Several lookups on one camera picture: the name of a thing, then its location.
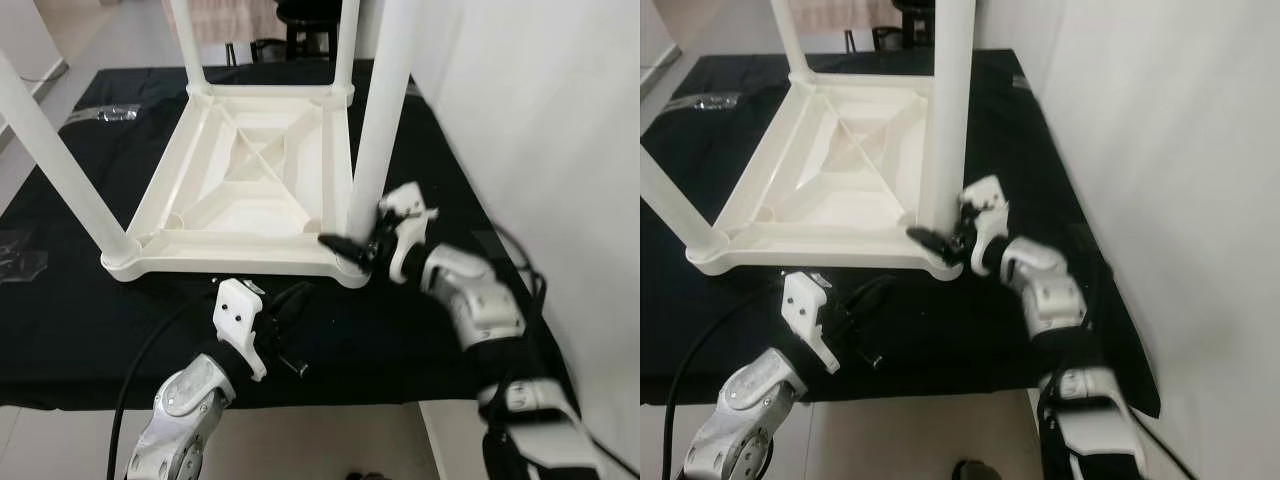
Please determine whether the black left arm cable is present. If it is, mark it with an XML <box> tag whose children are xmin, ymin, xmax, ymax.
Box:
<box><xmin>662</xmin><ymin>285</ymin><xmax>786</xmax><ymax>480</ymax></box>
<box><xmin>107</xmin><ymin>290</ymin><xmax>219</xmax><ymax>480</ymax></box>

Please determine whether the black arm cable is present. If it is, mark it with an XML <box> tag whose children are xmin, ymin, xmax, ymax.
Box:
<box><xmin>107</xmin><ymin>290</ymin><xmax>219</xmax><ymax>480</ymax></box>
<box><xmin>662</xmin><ymin>285</ymin><xmax>786</xmax><ymax>480</ymax></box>
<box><xmin>395</xmin><ymin>205</ymin><xmax>641</xmax><ymax>480</ymax></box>
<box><xmin>1040</xmin><ymin>225</ymin><xmax>1201</xmax><ymax>480</ymax></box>

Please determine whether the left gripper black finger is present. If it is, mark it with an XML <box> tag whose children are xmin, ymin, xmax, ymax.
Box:
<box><xmin>840</xmin><ymin>274</ymin><xmax>885</xmax><ymax>311</ymax></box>
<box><xmin>862</xmin><ymin>274</ymin><xmax>897</xmax><ymax>321</ymax></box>
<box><xmin>284</xmin><ymin>281</ymin><xmax>315</xmax><ymax>326</ymax></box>
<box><xmin>268</xmin><ymin>281</ymin><xmax>305</xmax><ymax>317</ymax></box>

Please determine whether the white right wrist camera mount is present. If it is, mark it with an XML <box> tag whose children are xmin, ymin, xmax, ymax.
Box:
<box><xmin>378</xmin><ymin>183</ymin><xmax>439</xmax><ymax>286</ymax></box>
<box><xmin>958</xmin><ymin>175</ymin><xmax>1011</xmax><ymax>276</ymax></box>

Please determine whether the cream plastic table top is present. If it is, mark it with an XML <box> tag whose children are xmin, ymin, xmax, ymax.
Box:
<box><xmin>102</xmin><ymin>82</ymin><xmax>373</xmax><ymax>289</ymax></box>
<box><xmin>685</xmin><ymin>72</ymin><xmax>963</xmax><ymax>281</ymax></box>

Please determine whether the white plastic table leg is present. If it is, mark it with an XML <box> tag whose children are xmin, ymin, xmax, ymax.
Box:
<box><xmin>920</xmin><ymin>0</ymin><xmax>976</xmax><ymax>246</ymax></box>
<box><xmin>640</xmin><ymin>150</ymin><xmax>731</xmax><ymax>263</ymax></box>
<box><xmin>0</xmin><ymin>50</ymin><xmax>141</xmax><ymax>269</ymax></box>
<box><xmin>333</xmin><ymin>0</ymin><xmax>361</xmax><ymax>101</ymax></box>
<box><xmin>345</xmin><ymin>0</ymin><xmax>421</xmax><ymax>251</ymax></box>
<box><xmin>168</xmin><ymin>0</ymin><xmax>213</xmax><ymax>96</ymax></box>
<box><xmin>770</xmin><ymin>0</ymin><xmax>813</xmax><ymax>86</ymax></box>

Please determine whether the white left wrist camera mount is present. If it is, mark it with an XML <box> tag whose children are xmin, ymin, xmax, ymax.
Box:
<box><xmin>780</xmin><ymin>271</ymin><xmax>841</xmax><ymax>375</ymax></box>
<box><xmin>213</xmin><ymin>279</ymin><xmax>269</xmax><ymax>383</ymax></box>

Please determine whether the black table cloth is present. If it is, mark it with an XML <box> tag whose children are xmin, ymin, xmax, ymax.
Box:
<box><xmin>640</xmin><ymin>48</ymin><xmax>1161</xmax><ymax>419</ymax></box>
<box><xmin>0</xmin><ymin>58</ymin><xmax>581</xmax><ymax>409</ymax></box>

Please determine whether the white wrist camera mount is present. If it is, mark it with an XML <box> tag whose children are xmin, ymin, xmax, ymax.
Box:
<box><xmin>213</xmin><ymin>279</ymin><xmax>269</xmax><ymax>383</ymax></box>
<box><xmin>958</xmin><ymin>175</ymin><xmax>1011</xmax><ymax>276</ymax></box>
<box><xmin>780</xmin><ymin>271</ymin><xmax>841</xmax><ymax>375</ymax></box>
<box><xmin>378</xmin><ymin>183</ymin><xmax>439</xmax><ymax>286</ymax></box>

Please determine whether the black round stool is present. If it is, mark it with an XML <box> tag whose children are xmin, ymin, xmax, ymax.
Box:
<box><xmin>250</xmin><ymin>0</ymin><xmax>341</xmax><ymax>63</ymax></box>
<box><xmin>870</xmin><ymin>0</ymin><xmax>936</xmax><ymax>53</ymax></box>

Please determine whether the pink cloth covered table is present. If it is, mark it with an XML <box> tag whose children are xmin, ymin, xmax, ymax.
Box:
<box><xmin>185</xmin><ymin>0</ymin><xmax>286</xmax><ymax>46</ymax></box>
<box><xmin>790</xmin><ymin>0</ymin><xmax>901</xmax><ymax>36</ymax></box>

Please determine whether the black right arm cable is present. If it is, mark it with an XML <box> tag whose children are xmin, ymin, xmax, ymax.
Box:
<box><xmin>1040</xmin><ymin>225</ymin><xmax>1201</xmax><ymax>480</ymax></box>
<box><xmin>395</xmin><ymin>205</ymin><xmax>641</xmax><ymax>480</ymax></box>

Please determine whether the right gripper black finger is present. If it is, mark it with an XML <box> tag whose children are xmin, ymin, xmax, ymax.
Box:
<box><xmin>906</xmin><ymin>227</ymin><xmax>957</xmax><ymax>257</ymax></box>
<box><xmin>318</xmin><ymin>233</ymin><xmax>379</xmax><ymax>264</ymax></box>

